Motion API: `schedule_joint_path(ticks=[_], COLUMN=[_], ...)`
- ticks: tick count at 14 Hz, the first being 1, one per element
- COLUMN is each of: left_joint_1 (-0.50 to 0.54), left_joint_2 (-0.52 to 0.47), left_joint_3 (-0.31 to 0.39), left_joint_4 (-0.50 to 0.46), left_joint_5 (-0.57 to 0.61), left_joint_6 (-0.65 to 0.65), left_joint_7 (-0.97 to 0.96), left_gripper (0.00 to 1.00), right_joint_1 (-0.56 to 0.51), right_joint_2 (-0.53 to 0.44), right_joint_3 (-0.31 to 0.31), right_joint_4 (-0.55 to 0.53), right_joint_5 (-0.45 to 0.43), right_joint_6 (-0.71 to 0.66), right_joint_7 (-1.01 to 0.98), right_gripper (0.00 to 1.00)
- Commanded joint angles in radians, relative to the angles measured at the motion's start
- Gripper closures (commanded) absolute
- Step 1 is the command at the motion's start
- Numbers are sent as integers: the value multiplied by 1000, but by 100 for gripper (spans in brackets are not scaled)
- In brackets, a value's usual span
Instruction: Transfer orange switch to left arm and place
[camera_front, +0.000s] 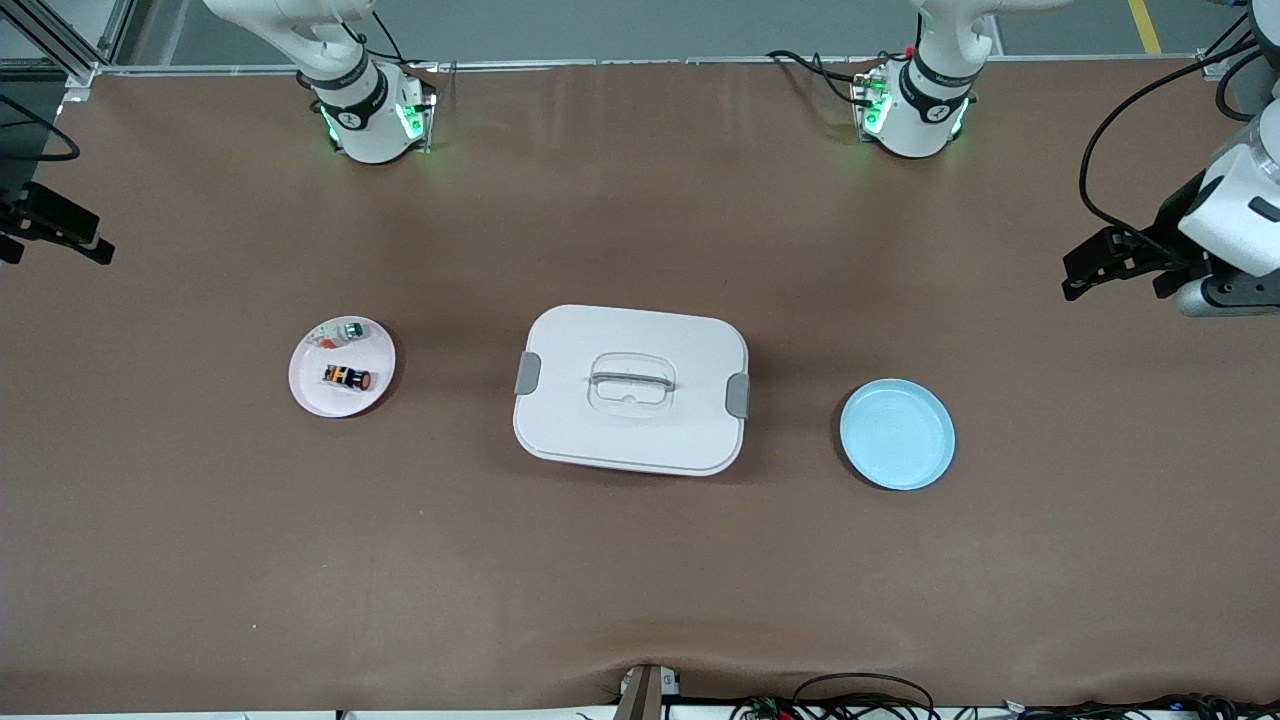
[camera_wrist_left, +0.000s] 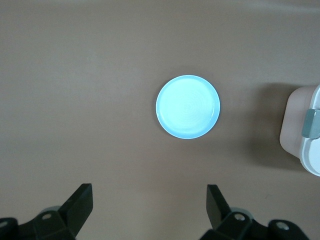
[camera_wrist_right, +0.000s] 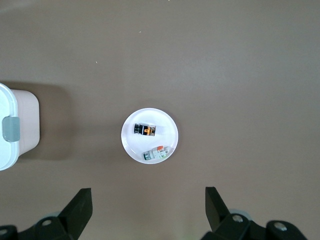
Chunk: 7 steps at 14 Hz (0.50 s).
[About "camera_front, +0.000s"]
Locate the white lidded storage box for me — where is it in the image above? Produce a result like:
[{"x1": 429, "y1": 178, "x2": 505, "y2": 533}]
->
[{"x1": 512, "y1": 304, "x2": 751, "y2": 478}]

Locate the light blue round plate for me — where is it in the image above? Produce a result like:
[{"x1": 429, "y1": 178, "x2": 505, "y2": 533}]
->
[{"x1": 839, "y1": 378, "x2": 957, "y2": 492}]

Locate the pink round plate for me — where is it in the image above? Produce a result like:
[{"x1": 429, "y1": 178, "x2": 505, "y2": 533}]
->
[{"x1": 288, "y1": 316, "x2": 398, "y2": 419}]

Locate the black right arm wrist cable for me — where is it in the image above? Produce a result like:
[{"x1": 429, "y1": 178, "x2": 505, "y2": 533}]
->
[{"x1": 0, "y1": 94, "x2": 82, "y2": 163}]

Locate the black arm wrist cable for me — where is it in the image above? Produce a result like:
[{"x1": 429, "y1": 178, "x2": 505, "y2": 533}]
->
[
  {"x1": 1078, "y1": 8, "x2": 1280, "y2": 246},
  {"x1": 0, "y1": 94, "x2": 82, "y2": 163}
]

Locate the black left arm wrist cable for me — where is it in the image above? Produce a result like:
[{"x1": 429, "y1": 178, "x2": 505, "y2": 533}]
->
[{"x1": 1078, "y1": 8, "x2": 1280, "y2": 246}]

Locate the white switch with green button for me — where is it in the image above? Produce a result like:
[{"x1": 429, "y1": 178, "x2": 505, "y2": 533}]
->
[{"x1": 308, "y1": 320, "x2": 367, "y2": 352}]

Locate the black left arm base cable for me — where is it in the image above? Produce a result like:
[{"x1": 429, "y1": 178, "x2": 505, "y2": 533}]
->
[{"x1": 766, "y1": 47, "x2": 883, "y2": 107}]

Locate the black arm base cable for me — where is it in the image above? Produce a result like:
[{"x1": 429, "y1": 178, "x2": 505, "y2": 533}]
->
[
  {"x1": 340, "y1": 0, "x2": 441, "y2": 77},
  {"x1": 766, "y1": 47, "x2": 883, "y2": 107}
]

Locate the black right arm base cable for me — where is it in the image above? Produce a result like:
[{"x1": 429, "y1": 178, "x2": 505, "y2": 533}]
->
[{"x1": 340, "y1": 0, "x2": 441, "y2": 77}]

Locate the black cable bundle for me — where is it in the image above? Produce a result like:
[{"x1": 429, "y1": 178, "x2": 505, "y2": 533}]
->
[{"x1": 1000, "y1": 692, "x2": 1280, "y2": 720}]

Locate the black looped cable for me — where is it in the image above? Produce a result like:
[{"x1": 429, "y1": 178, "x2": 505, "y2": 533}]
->
[{"x1": 792, "y1": 671, "x2": 937, "y2": 720}]

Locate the silver table edge rail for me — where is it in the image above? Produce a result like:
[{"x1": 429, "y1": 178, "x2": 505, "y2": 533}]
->
[{"x1": 95, "y1": 55, "x2": 1201, "y2": 76}]

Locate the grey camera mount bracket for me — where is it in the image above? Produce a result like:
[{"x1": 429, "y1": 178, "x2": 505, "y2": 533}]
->
[{"x1": 615, "y1": 663, "x2": 683, "y2": 720}]

